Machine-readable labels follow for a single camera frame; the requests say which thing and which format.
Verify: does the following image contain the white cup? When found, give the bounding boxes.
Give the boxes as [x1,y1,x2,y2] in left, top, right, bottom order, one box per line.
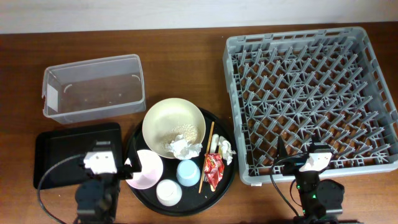
[156,179,182,207]

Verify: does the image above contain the white napkin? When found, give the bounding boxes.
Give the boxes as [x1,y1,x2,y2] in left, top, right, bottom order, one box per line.
[165,134,203,160]

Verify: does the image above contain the light blue cup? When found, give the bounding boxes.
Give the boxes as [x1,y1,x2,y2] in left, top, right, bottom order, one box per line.
[176,160,200,187]

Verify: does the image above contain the red snack wrapper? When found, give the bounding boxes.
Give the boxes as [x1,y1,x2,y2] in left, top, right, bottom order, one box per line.
[204,153,224,189]

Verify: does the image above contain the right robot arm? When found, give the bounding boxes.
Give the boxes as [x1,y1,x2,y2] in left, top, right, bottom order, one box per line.
[273,136,345,223]

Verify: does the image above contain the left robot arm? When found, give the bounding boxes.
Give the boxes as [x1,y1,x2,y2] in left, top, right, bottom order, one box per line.
[74,141,142,223]

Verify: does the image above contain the grey dishwasher rack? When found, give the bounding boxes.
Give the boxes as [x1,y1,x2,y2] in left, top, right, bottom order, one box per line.
[223,27,397,185]

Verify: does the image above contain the clear plastic waste bin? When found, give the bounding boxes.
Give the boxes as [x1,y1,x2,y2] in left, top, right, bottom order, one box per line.
[42,54,146,124]

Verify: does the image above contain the small pink bowl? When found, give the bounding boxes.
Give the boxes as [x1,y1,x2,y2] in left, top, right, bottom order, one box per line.
[126,149,164,190]

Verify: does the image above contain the large cream bowl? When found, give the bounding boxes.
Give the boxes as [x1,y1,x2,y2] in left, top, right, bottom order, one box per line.
[142,98,206,159]

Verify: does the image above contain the black rectangular tray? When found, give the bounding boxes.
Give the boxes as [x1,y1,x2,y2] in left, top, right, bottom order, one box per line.
[33,123,123,189]

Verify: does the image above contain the rice food scraps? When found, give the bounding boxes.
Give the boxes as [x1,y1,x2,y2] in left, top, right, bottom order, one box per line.
[161,124,199,148]

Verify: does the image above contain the white plastic fork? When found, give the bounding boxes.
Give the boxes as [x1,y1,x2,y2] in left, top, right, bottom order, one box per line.
[209,134,220,154]

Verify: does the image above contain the wooden chopstick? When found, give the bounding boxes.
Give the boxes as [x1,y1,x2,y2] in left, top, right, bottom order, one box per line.
[198,121,215,194]

